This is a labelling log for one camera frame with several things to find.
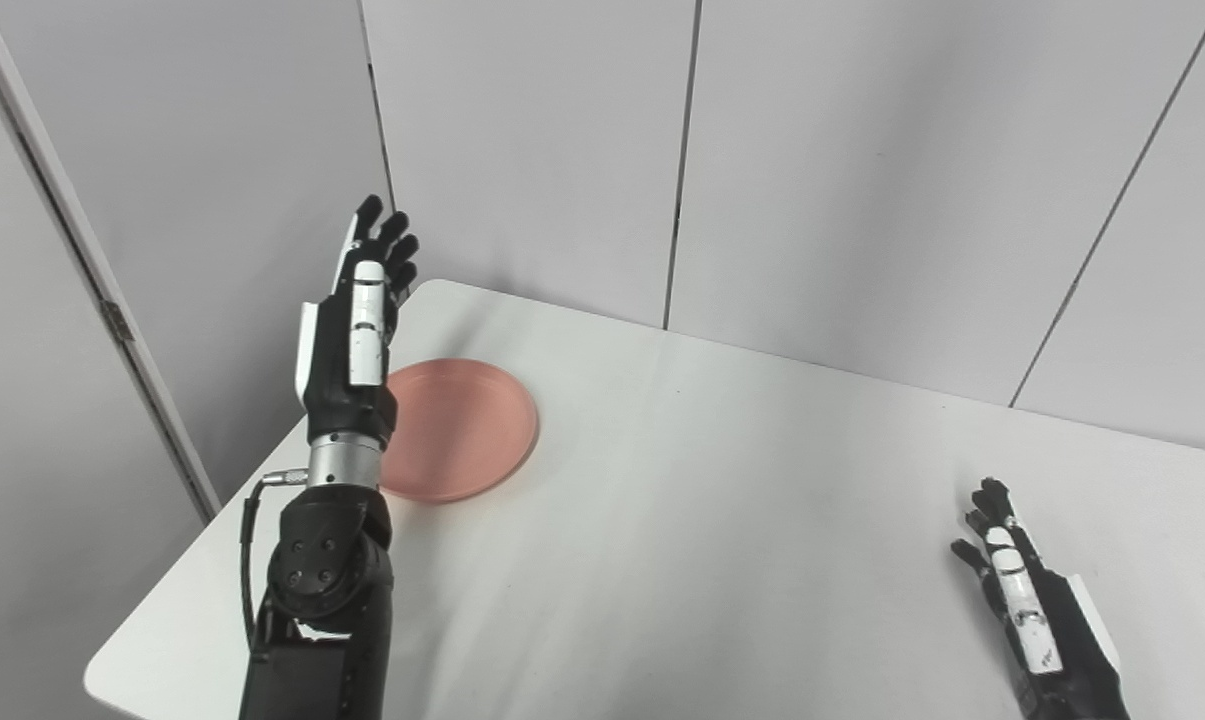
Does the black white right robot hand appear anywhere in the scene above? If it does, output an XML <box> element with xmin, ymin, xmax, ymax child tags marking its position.
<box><xmin>950</xmin><ymin>477</ymin><xmax>1134</xmax><ymax>720</ymax></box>

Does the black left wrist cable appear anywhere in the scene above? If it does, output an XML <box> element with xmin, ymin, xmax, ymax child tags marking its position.
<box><xmin>239</xmin><ymin>467</ymin><xmax>311</xmax><ymax>653</ymax></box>

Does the pink round plate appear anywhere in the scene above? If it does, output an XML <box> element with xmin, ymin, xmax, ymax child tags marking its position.
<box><xmin>376</xmin><ymin>358</ymin><xmax>541</xmax><ymax>504</ymax></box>

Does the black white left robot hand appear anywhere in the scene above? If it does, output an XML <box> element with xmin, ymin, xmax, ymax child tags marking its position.
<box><xmin>295</xmin><ymin>194</ymin><xmax>421</xmax><ymax>442</ymax></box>

